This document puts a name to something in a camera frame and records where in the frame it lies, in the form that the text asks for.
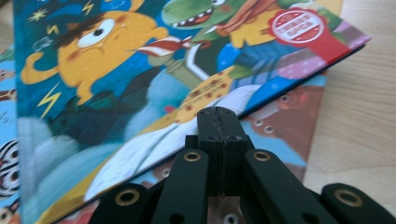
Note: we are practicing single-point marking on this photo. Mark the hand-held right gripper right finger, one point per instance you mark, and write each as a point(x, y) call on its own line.
point(233, 137)

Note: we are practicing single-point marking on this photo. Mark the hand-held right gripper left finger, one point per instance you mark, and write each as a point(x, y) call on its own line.
point(211, 140)

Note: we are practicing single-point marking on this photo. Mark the light blue animals picture book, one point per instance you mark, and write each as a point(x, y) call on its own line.
point(280, 124)

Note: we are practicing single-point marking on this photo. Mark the dark blue monster picture book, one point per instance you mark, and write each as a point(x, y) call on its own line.
point(124, 77)

